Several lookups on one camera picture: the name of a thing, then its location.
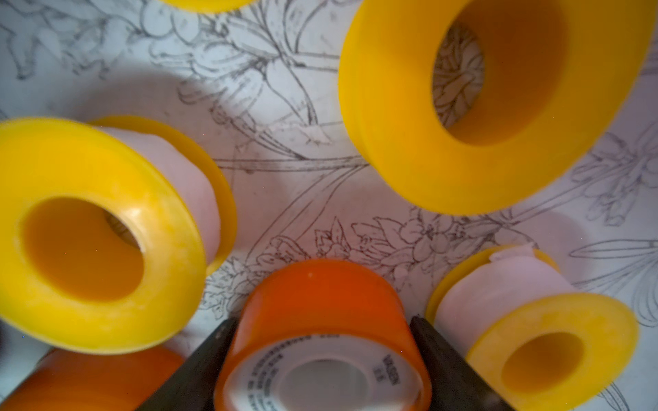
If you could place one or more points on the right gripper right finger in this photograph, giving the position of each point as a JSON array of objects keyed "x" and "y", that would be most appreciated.
[{"x": 455, "y": 384}]

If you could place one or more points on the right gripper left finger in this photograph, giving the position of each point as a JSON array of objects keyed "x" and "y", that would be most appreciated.
[{"x": 191, "y": 387}]

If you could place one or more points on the orange sealing tape roll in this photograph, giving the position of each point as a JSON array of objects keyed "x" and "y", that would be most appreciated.
[
  {"x": 323, "y": 335},
  {"x": 64, "y": 380},
  {"x": 532, "y": 336}
]

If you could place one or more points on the yellow sealing tape roll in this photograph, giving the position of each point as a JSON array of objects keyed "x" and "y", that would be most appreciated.
[
  {"x": 109, "y": 230},
  {"x": 556, "y": 73}
]

